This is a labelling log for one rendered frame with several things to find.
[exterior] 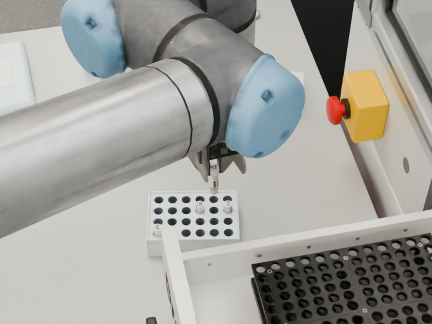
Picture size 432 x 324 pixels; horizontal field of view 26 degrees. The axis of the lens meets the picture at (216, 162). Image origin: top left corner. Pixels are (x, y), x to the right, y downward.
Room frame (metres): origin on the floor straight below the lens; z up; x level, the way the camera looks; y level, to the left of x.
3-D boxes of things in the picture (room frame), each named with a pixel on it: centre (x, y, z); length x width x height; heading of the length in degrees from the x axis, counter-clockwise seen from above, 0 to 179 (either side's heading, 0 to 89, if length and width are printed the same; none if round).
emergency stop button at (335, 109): (0.90, -0.17, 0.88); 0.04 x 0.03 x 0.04; 12
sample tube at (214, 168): (0.70, 0.00, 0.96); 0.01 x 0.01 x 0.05
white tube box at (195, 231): (0.77, 0.03, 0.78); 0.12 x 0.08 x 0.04; 91
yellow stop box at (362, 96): (0.90, -0.20, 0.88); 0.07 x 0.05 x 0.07; 12
